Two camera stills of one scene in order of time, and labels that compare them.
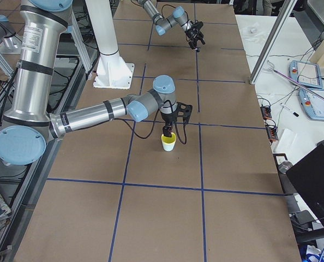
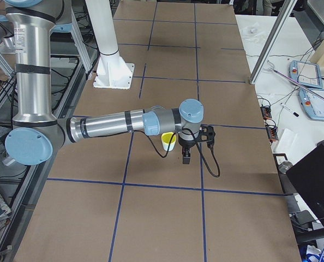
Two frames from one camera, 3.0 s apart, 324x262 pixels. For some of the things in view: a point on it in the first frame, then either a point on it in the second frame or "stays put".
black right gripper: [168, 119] to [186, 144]
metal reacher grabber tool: [299, 84] stays put
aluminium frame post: [273, 41] stays put
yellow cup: [168, 142] stays put
